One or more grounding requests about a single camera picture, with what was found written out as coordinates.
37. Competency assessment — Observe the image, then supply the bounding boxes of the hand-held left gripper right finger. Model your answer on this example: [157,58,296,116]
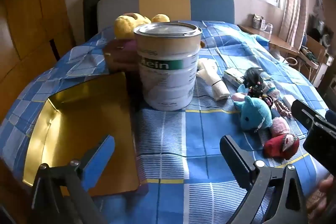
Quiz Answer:
[219,135,309,224]

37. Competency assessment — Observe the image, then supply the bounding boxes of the gold tray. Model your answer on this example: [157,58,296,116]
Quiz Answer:
[22,72,141,197]

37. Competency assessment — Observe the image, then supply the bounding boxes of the pink plush toy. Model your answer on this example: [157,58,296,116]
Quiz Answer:
[270,118,290,136]

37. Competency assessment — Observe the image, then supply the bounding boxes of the clear desk containers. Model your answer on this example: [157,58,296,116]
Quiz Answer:
[253,14,273,31]

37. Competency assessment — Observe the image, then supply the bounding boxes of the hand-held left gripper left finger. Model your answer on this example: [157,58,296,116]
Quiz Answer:
[31,135,116,224]

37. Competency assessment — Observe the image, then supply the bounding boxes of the wooden wardrobe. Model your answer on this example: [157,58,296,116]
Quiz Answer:
[0,0,76,119]

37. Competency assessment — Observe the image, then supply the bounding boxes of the white cable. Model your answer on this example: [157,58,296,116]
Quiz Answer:
[278,55,298,65]

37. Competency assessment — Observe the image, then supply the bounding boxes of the black wardrobe handle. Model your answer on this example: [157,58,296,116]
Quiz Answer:
[49,39,61,62]

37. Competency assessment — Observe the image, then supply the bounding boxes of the black-haired beaded doll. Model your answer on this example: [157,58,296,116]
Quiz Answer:
[243,67,281,109]

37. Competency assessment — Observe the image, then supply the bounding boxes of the brown satin scrunchie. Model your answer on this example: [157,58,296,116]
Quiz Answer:
[273,99,292,118]

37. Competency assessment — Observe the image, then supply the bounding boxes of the large white tin can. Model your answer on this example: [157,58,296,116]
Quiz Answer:
[133,22,203,111]

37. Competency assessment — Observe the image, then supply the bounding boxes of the small white green carton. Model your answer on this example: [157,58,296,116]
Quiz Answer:
[223,68,246,86]

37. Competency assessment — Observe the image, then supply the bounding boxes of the yellow plush toy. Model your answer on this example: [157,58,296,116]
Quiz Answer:
[114,13,206,49]

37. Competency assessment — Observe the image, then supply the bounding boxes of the white sock with black band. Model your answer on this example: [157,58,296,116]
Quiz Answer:
[197,59,230,102]

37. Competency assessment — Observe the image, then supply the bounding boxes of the white rectangular bar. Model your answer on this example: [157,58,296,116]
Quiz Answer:
[283,95,296,107]

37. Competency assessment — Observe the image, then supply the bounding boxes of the person's right hand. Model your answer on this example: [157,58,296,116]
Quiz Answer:
[318,176,335,197]

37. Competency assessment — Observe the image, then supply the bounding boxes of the cluttered wooden side cabinet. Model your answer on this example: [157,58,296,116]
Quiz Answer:
[299,34,335,88]

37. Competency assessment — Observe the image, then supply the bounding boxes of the wooden desk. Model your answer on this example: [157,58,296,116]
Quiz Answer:
[238,25,300,56]

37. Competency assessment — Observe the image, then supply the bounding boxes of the blue elephant plush toy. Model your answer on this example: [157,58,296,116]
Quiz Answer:
[232,84,274,133]

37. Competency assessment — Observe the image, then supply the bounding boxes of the red plush toy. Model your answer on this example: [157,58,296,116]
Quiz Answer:
[264,133,300,160]

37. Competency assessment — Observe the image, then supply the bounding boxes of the dark brown box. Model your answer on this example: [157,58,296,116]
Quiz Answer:
[103,38,139,75]

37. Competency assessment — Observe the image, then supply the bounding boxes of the blue plaid bedspread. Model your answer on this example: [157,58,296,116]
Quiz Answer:
[0,20,332,224]

